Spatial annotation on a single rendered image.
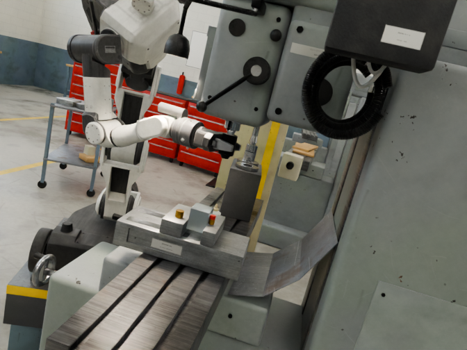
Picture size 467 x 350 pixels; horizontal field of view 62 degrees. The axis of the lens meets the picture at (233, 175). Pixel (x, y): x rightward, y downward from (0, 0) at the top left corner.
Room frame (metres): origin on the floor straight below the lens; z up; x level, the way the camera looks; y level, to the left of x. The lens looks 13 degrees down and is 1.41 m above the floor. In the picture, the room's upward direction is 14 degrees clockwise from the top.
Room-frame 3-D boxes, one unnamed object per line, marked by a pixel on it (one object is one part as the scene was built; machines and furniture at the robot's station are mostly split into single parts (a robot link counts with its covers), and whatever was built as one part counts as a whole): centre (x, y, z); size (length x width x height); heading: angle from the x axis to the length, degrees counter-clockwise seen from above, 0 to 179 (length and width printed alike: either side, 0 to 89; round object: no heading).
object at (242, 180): (1.52, -0.04, 1.03); 0.22 x 0.12 x 0.20; 179
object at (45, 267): (1.24, 0.53, 0.63); 0.16 x 0.12 x 0.12; 82
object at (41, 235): (1.60, 0.75, 0.50); 0.20 x 0.05 x 0.20; 10
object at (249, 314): (1.17, 0.04, 0.79); 0.50 x 0.35 x 0.12; 82
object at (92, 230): (1.88, 0.53, 0.59); 0.64 x 0.52 x 0.33; 10
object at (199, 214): (1.02, 0.06, 1.04); 0.06 x 0.05 x 0.06; 174
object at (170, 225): (1.02, 0.12, 1.02); 0.15 x 0.06 x 0.04; 174
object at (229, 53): (1.17, 0.03, 1.47); 0.21 x 0.19 x 0.32; 172
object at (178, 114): (1.26, 0.22, 1.24); 0.11 x 0.11 x 0.11; 67
